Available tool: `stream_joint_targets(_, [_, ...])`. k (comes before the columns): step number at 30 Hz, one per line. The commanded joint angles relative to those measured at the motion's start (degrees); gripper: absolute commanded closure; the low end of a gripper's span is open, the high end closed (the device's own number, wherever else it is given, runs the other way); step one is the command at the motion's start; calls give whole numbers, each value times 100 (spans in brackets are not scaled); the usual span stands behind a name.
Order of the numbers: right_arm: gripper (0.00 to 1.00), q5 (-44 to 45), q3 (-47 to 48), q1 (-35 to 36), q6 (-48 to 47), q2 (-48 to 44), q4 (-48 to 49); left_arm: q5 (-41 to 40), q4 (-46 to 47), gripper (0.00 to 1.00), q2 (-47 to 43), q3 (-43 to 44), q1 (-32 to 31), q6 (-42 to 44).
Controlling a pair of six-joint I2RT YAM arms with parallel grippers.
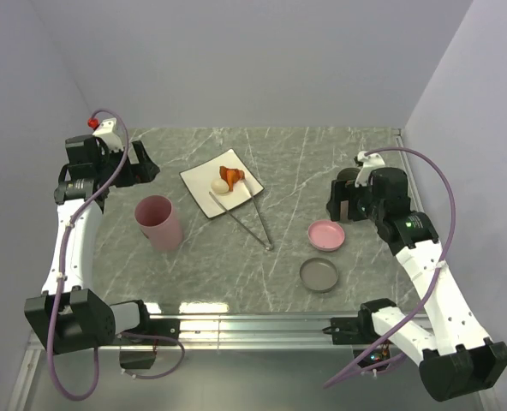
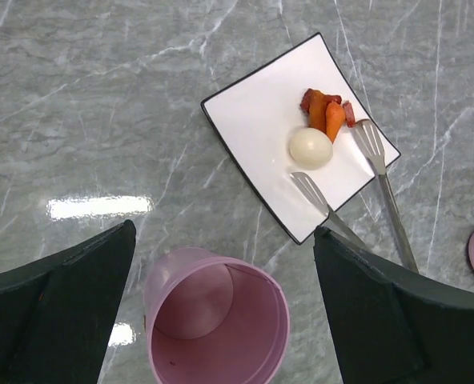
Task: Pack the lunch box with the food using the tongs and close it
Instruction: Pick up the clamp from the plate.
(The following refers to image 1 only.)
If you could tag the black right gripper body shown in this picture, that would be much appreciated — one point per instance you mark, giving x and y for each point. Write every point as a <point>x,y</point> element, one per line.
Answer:
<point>360,199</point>

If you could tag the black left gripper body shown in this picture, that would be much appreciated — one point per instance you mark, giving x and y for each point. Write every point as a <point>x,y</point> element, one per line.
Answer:
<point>110,163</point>

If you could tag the white egg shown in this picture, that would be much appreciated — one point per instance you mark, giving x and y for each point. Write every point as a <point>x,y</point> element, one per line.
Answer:
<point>219,186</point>

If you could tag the orange red food pieces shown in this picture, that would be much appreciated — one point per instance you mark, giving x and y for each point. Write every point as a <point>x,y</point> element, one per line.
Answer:
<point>231,176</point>

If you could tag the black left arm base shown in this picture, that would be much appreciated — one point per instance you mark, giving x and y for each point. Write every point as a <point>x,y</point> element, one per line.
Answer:
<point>139,348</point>

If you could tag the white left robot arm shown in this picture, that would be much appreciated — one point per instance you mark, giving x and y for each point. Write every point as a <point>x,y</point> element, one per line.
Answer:
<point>68,316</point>

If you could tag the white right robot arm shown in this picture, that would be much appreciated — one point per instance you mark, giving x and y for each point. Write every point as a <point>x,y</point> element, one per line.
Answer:
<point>457,356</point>

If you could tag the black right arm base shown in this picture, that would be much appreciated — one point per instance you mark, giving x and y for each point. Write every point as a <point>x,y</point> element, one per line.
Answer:
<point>349,331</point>

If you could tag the grey metal cup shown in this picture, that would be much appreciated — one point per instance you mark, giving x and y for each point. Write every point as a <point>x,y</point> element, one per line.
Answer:
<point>348,174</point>

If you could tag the pink cup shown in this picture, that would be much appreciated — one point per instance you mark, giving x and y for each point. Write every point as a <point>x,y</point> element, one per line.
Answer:
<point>159,223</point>

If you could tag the pink lid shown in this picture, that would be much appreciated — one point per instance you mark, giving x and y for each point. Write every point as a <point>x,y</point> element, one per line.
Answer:
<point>326,235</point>

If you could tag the white square plate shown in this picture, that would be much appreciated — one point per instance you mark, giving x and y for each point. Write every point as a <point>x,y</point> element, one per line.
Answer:
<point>198,182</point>

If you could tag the grey lid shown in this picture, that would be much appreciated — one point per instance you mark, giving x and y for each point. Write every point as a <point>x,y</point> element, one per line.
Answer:
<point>318,275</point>

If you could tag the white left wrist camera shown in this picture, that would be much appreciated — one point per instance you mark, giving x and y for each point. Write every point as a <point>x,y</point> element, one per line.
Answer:
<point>108,133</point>

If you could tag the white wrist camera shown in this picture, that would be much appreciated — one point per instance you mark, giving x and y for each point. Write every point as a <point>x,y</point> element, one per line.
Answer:
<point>108,133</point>
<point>367,163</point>

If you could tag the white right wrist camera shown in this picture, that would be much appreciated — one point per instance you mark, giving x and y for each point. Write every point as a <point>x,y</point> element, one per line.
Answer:
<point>367,163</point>

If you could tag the aluminium rail frame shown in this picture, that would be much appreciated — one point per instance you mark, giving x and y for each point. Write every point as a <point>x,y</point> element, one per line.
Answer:
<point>251,332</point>

